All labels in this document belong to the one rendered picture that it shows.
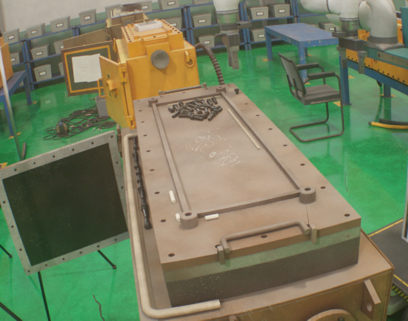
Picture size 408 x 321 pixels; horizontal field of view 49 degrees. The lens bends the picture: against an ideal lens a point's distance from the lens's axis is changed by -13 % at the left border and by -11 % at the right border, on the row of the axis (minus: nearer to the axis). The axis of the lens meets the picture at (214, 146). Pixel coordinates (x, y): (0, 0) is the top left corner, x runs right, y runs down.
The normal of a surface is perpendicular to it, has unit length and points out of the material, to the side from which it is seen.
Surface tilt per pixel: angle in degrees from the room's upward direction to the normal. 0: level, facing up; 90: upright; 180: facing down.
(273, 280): 90
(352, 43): 90
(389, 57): 90
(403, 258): 0
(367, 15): 84
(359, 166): 0
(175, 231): 0
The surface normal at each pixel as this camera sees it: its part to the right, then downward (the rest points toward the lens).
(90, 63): -0.10, 0.38
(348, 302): 0.19, 0.35
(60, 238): 0.55, 0.26
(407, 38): -0.92, 0.24
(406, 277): -0.11, -0.92
